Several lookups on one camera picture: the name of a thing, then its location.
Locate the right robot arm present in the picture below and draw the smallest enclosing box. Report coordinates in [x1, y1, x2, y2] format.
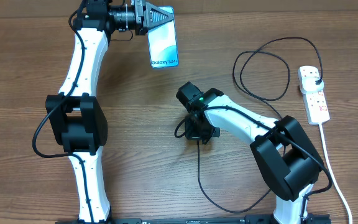
[176, 82, 331, 223]

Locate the white charger adapter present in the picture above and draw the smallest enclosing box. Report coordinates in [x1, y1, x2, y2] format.
[300, 77, 324, 94]

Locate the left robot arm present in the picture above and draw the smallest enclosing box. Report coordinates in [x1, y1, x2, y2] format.
[44, 1, 175, 223]

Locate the white power strip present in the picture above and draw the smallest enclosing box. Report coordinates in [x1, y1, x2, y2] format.
[298, 65, 330, 125]

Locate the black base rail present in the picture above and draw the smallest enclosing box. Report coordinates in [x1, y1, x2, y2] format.
[55, 214, 331, 224]

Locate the white power strip cord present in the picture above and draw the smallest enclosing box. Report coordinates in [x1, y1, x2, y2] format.
[318, 123, 354, 224]

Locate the blue smartphone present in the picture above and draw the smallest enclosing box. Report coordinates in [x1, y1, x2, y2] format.
[148, 19, 179, 68]

